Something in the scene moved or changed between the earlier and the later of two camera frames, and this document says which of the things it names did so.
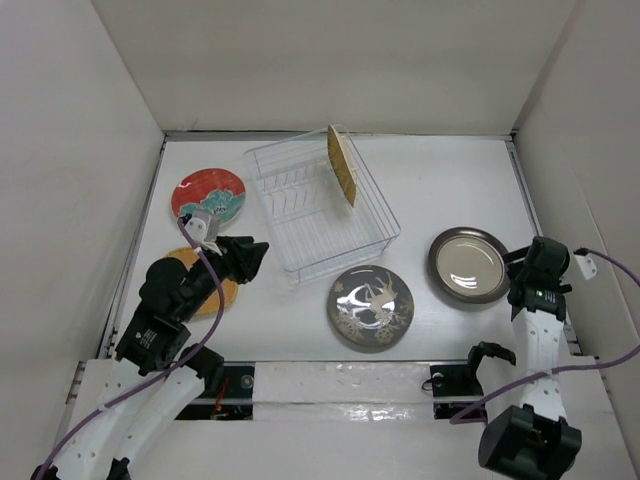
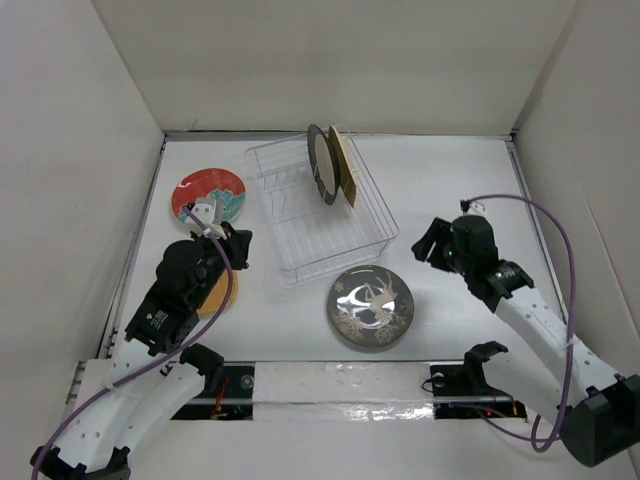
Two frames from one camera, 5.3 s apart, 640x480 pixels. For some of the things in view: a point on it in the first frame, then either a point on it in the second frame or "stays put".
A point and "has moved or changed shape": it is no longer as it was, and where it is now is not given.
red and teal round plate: (210, 189) stays put
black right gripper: (514, 256) → (439, 232)
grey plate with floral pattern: (370, 307) stays put
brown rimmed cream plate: (468, 265) has moved or changed shape
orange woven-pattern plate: (189, 255) stays put
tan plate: (341, 164) stays put
